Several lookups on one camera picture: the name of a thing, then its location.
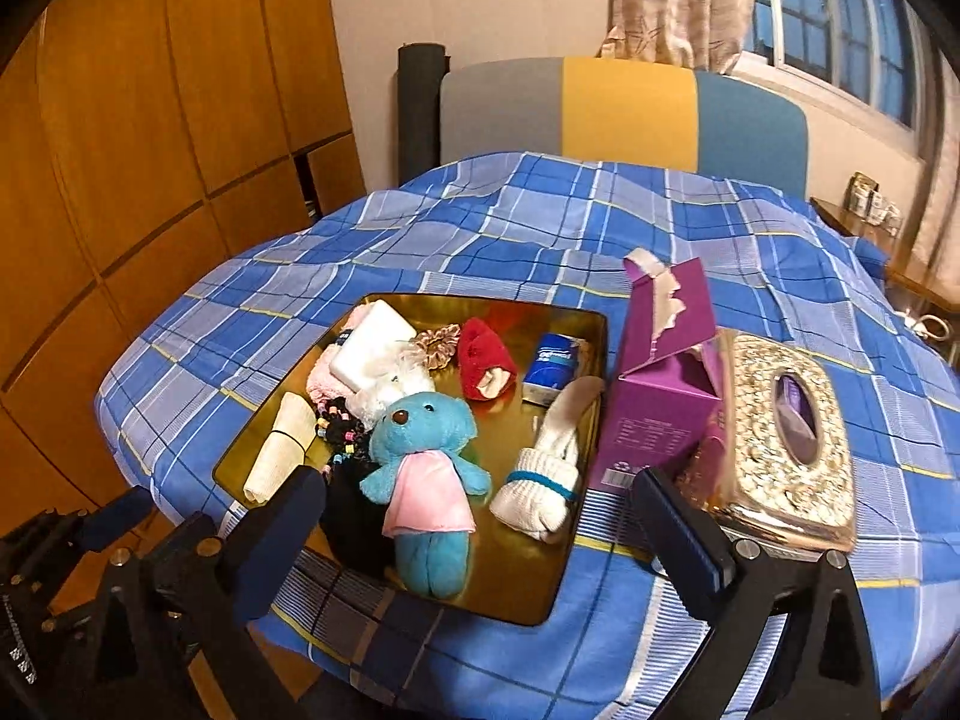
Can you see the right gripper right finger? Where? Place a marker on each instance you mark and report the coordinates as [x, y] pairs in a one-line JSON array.
[[693, 551]]

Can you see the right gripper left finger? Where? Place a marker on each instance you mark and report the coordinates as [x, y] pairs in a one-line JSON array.
[[259, 552]]

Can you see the black hair wig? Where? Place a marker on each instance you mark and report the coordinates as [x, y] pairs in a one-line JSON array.
[[351, 523]]

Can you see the beige cloth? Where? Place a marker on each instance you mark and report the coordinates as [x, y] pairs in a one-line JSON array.
[[284, 448]]

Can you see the white sock blue stripe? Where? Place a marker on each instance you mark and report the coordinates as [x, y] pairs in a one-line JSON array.
[[541, 488]]

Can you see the pink towel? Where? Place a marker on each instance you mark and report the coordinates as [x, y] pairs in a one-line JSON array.
[[322, 384]]

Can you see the blue plush toy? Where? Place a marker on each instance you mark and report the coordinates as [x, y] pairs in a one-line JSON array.
[[427, 488]]

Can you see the blue tissue pack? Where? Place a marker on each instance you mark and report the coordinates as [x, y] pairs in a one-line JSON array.
[[555, 364]]

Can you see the pink satin scrunchie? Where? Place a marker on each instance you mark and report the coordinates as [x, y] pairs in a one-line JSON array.
[[438, 345]]

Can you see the red sock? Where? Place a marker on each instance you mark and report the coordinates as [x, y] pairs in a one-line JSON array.
[[486, 368]]

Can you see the white plastic-wrapped bundle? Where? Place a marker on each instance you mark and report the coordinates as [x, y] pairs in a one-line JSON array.
[[401, 372]]

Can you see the ornate silver tissue box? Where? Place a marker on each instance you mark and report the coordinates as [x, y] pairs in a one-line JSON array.
[[774, 463]]

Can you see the purple cardboard box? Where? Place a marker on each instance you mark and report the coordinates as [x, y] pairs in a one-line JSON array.
[[667, 384]]

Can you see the golden tray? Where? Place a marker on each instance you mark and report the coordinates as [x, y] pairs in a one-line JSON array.
[[511, 577]]

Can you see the blue plaid bed cover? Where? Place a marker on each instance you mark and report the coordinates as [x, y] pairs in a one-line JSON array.
[[542, 229]]

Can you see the wooden desk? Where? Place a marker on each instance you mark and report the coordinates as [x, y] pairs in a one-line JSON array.
[[902, 270]]

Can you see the wooden wardrobe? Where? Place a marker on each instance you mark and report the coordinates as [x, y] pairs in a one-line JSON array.
[[143, 143]]

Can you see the colour-block headboard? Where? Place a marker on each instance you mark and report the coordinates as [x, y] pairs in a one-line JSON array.
[[629, 112]]

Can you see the patterned curtain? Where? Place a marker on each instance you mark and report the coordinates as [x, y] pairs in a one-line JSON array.
[[696, 34]]

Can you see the window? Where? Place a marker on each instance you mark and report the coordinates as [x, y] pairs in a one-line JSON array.
[[863, 48]]

